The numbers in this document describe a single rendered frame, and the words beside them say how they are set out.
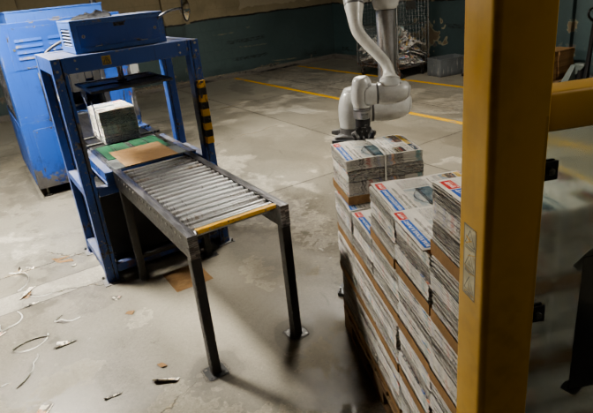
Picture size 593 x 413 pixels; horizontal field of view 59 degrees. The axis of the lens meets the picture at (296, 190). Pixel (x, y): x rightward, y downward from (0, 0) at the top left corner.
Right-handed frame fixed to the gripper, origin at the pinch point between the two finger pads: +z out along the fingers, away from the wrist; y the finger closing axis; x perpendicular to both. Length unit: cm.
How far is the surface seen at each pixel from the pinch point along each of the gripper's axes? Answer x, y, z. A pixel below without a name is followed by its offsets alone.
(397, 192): -78, -11, -11
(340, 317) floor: 0, -20, 96
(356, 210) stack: -35.2, -16.0, 13.5
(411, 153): -31.2, 13.3, -8.8
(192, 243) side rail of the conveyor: -28, -92, 20
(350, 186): -30.6, -16.5, 3.2
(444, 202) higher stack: -131, -18, -29
